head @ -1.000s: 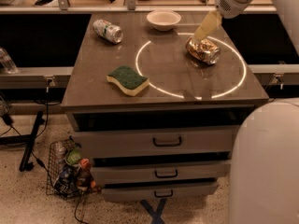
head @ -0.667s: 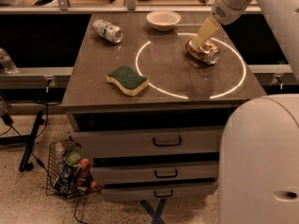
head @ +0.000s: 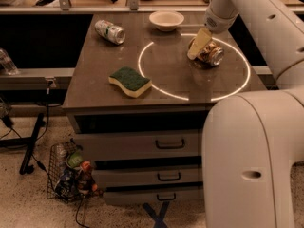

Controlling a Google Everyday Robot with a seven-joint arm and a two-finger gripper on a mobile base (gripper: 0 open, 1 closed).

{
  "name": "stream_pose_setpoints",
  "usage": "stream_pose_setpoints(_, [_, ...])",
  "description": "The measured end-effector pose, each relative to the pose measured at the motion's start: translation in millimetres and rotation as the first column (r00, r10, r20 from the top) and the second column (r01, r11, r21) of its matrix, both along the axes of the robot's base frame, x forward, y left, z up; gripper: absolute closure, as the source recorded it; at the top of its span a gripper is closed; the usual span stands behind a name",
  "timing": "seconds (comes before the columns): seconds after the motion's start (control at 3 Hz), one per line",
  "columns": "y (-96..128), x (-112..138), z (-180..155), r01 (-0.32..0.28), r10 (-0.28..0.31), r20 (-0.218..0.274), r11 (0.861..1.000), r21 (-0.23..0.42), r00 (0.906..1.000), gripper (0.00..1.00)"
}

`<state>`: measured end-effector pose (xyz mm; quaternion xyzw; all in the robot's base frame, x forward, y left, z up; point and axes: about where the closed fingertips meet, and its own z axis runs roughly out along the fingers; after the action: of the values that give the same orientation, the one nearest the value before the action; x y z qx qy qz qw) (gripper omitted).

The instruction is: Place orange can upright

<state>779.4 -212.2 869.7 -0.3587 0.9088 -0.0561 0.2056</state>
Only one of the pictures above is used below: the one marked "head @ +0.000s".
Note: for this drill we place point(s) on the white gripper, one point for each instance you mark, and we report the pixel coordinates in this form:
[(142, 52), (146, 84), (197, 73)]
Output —
[(216, 23)]

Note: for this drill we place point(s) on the orange crushed soda can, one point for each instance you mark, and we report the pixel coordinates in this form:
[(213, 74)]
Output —
[(211, 55)]

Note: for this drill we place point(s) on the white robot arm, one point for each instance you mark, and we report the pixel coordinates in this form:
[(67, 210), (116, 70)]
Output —
[(251, 140)]

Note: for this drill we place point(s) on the green white soda can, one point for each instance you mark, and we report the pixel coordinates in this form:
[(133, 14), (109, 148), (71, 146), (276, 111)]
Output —
[(109, 31)]

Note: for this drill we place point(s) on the white ceramic bowl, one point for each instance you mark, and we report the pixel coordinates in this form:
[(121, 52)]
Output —
[(166, 20)]

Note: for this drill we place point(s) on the green yellow sponge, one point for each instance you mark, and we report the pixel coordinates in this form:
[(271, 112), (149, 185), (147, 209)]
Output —
[(131, 83)]

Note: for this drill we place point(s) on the grey drawer cabinet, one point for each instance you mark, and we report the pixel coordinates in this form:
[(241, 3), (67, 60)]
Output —
[(138, 109)]

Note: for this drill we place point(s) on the top grey drawer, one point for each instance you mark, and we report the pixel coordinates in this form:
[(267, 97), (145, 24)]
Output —
[(139, 145)]

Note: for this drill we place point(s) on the grey drawer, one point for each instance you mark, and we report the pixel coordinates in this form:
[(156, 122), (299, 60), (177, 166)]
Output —
[(154, 195), (139, 145), (146, 176)]

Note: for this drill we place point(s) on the middle grey drawer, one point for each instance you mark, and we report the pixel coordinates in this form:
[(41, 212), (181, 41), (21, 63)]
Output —
[(146, 176)]

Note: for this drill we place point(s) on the bottom grey drawer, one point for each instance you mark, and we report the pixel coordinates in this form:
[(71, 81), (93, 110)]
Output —
[(154, 195)]

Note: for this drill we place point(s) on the blue tape cross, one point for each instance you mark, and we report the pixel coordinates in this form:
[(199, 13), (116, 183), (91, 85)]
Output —
[(157, 217)]

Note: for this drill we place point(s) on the clear plastic bottle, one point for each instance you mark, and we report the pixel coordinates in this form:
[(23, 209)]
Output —
[(7, 63)]

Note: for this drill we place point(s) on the black table leg stand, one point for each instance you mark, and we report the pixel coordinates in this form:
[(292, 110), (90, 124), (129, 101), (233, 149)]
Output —
[(28, 142)]

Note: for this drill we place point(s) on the wire basket with trash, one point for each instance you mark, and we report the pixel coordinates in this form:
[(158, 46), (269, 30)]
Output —
[(69, 177)]

